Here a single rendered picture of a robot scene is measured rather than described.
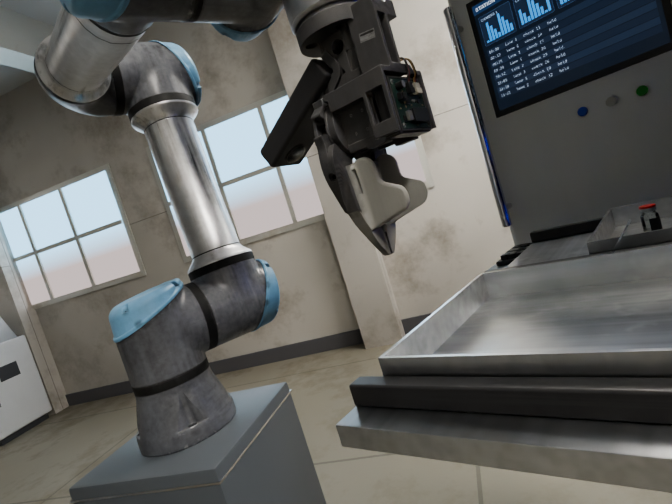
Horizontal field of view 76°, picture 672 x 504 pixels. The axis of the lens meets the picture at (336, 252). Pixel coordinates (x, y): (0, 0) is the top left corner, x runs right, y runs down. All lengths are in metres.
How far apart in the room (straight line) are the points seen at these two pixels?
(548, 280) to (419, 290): 2.87
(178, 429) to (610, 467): 0.56
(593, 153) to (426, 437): 1.01
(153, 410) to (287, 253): 2.97
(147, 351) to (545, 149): 1.04
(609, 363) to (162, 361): 0.56
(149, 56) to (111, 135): 3.62
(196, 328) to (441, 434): 0.46
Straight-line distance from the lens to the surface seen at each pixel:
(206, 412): 0.71
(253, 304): 0.74
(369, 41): 0.39
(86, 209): 4.65
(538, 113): 1.27
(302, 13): 0.41
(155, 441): 0.72
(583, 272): 0.57
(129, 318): 0.69
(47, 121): 4.95
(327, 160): 0.38
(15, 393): 5.08
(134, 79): 0.82
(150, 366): 0.70
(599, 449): 0.30
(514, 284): 0.59
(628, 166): 1.24
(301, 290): 3.63
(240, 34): 0.55
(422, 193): 0.41
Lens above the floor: 1.04
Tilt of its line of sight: 4 degrees down
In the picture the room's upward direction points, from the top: 17 degrees counter-clockwise
